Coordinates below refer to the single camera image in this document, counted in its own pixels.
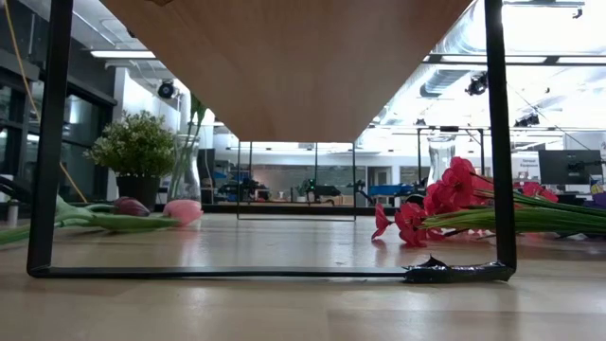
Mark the pink artificial tulip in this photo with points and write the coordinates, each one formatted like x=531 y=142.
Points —
x=184 y=211

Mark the dark purple artificial tulip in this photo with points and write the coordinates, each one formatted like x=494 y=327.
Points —
x=130 y=207

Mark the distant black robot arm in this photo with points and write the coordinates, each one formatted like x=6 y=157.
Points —
x=322 y=190
x=241 y=187

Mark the blue covered workbench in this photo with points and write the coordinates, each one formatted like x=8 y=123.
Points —
x=388 y=190

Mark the clear glass vase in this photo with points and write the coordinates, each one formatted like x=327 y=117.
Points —
x=185 y=184
x=440 y=158

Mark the potted green white-flowered plant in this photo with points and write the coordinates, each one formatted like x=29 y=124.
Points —
x=135 y=147

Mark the black tape patch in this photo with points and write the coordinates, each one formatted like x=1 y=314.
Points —
x=454 y=274

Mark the ceiling light bar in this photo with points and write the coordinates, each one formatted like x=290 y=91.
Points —
x=123 y=54

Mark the black computer monitor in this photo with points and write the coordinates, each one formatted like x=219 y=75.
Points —
x=568 y=166

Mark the white cylinder post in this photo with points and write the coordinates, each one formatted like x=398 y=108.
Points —
x=12 y=213

